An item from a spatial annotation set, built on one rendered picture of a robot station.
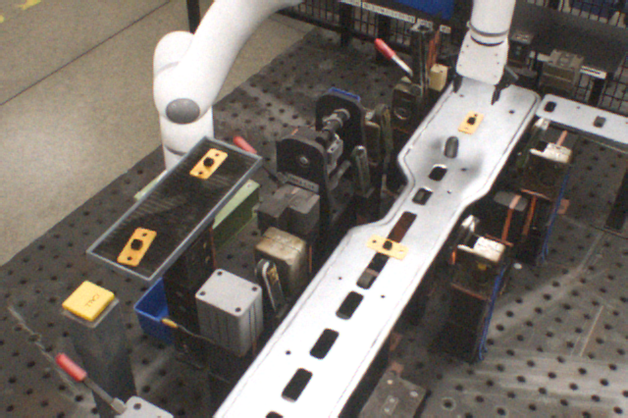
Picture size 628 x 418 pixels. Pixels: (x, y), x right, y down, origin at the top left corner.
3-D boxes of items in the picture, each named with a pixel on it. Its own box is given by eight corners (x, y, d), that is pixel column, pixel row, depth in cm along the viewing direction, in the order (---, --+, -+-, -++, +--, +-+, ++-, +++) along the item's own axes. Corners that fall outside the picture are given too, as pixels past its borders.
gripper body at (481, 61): (459, 32, 180) (452, 76, 188) (504, 46, 177) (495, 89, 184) (472, 17, 185) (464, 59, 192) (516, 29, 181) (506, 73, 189)
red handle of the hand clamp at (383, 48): (421, 88, 197) (374, 42, 195) (416, 93, 198) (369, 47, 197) (428, 79, 199) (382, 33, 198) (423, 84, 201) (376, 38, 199)
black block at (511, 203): (505, 305, 198) (529, 219, 177) (462, 287, 201) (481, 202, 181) (516, 283, 203) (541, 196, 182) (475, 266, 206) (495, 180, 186)
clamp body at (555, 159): (539, 275, 205) (571, 171, 180) (493, 257, 209) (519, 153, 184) (550, 251, 210) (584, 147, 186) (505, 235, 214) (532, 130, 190)
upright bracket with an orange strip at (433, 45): (416, 174, 230) (438, 17, 195) (411, 172, 230) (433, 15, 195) (420, 167, 232) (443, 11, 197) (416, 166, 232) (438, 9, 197)
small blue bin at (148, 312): (172, 349, 187) (167, 326, 181) (136, 332, 190) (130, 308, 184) (199, 316, 194) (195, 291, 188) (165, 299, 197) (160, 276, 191)
